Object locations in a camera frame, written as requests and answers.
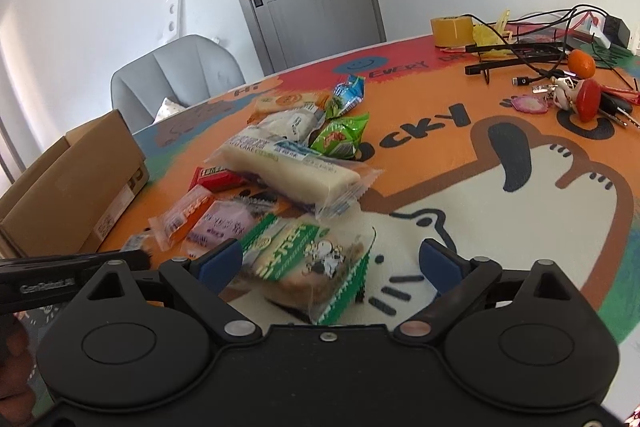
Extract grey chair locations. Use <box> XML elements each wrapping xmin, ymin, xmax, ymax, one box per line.
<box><xmin>111</xmin><ymin>34</ymin><xmax>247</xmax><ymax>132</ymax></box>

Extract green white sandwich packet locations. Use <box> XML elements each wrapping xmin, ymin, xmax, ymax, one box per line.
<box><xmin>225</xmin><ymin>213</ymin><xmax>377</xmax><ymax>325</ymax></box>

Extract yellow plastic toy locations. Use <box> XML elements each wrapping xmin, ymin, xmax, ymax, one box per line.
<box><xmin>472</xmin><ymin>9</ymin><xmax>514</xmax><ymax>58</ymax></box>

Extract brown cardboard box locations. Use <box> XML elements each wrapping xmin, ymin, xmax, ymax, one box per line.
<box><xmin>0</xmin><ymin>109</ymin><xmax>150</xmax><ymax>260</ymax></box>

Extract brown tape roll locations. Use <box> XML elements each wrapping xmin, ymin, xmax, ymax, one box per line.
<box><xmin>431</xmin><ymin>17</ymin><xmax>475</xmax><ymax>48</ymax></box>

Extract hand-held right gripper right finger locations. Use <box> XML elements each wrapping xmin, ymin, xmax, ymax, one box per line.
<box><xmin>392</xmin><ymin>238</ymin><xmax>581</xmax><ymax>348</ymax></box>

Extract black wire stand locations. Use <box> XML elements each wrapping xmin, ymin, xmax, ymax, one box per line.
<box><xmin>464</xmin><ymin>19</ymin><xmax>573</xmax><ymax>84</ymax></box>

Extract white power strip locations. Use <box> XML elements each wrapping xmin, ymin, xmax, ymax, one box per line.
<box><xmin>584</xmin><ymin>14</ymin><xmax>613</xmax><ymax>50</ymax></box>

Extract orange cracker packet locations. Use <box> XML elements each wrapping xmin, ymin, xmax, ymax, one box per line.
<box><xmin>248</xmin><ymin>89</ymin><xmax>333</xmax><ymax>122</ymax></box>

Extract pink charm keychain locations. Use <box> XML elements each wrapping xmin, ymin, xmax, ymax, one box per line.
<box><xmin>511</xmin><ymin>93</ymin><xmax>549</xmax><ymax>114</ymax></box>

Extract person's left hand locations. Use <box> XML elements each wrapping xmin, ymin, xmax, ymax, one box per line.
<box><xmin>0</xmin><ymin>313</ymin><xmax>50</xmax><ymax>425</ymax></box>

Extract white dotted pillow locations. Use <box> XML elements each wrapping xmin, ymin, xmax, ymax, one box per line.
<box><xmin>152</xmin><ymin>97</ymin><xmax>185</xmax><ymax>125</ymax></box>

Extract black power adapter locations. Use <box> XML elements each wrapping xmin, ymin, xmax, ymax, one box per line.
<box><xmin>602</xmin><ymin>17</ymin><xmax>632</xmax><ymax>48</ymax></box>

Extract bright green snack packet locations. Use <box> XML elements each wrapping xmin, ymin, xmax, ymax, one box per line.
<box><xmin>309</xmin><ymin>112</ymin><xmax>371</xmax><ymax>162</ymax></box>

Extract orange tangerine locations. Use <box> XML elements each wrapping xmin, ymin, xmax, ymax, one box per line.
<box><xmin>568</xmin><ymin>49</ymin><xmax>597</xmax><ymax>78</ymax></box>

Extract orange pink snack packet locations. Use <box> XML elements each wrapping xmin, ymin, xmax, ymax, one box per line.
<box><xmin>148</xmin><ymin>185</ymin><xmax>216</xmax><ymax>251</ymax></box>

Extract bunch of keys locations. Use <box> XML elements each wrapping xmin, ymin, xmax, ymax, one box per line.
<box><xmin>532</xmin><ymin>74</ymin><xmax>640</xmax><ymax>130</ymax></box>

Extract purple snack packet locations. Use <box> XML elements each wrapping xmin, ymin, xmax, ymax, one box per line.
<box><xmin>182</xmin><ymin>199</ymin><xmax>258</xmax><ymax>258</ymax></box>

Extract black wire rack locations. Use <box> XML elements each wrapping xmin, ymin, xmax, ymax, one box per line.
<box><xmin>459</xmin><ymin>4</ymin><xmax>613</xmax><ymax>88</ymax></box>

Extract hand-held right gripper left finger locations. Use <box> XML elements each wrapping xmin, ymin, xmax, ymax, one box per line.
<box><xmin>65</xmin><ymin>238</ymin><xmax>263</xmax><ymax>348</ymax></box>

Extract red small snack packet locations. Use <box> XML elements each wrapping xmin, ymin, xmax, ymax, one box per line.
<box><xmin>189</xmin><ymin>166</ymin><xmax>248</xmax><ymax>192</ymax></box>

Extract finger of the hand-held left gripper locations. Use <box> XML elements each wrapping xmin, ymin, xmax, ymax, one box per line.
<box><xmin>97</xmin><ymin>249</ymin><xmax>154</xmax><ymax>270</ymax></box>

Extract black orange snack packet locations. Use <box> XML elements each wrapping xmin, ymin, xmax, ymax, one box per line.
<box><xmin>232</xmin><ymin>187</ymin><xmax>293</xmax><ymax>218</ymax></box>

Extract red round charm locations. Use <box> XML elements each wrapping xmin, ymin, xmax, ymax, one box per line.
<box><xmin>575</xmin><ymin>79</ymin><xmax>603</xmax><ymax>122</ymax></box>

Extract clear square white cake packet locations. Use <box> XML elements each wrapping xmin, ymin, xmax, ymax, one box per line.
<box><xmin>250</xmin><ymin>104</ymin><xmax>326</xmax><ymax>142</ymax></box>

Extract blue green snack packet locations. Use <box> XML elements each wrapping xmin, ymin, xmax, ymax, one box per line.
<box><xmin>325</xmin><ymin>74</ymin><xmax>368</xmax><ymax>118</ymax></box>

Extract long white cake packet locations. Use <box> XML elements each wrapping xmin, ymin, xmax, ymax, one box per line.
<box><xmin>205</xmin><ymin>132</ymin><xmax>383</xmax><ymax>220</ymax></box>

